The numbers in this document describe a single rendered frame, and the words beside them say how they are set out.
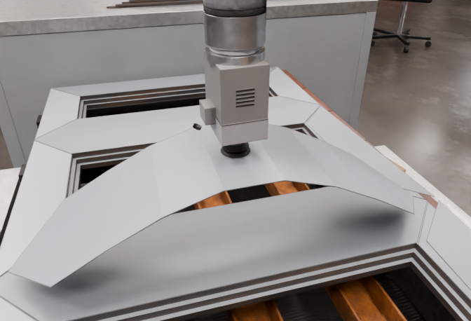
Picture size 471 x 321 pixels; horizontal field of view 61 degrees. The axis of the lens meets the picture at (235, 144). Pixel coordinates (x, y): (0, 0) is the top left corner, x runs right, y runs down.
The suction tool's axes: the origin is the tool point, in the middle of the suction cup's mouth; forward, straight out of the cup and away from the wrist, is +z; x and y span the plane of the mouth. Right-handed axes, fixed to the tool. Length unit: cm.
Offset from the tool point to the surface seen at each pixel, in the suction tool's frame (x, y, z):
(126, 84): -12, -75, 15
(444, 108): 225, -175, 102
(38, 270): -28.5, 3.4, 10.2
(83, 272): -23.9, 0.1, 15.6
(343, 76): 68, -79, 24
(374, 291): 25.1, 6.3, 30.7
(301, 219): 12.3, -1.2, 15.8
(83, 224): -22.2, 0.2, 6.6
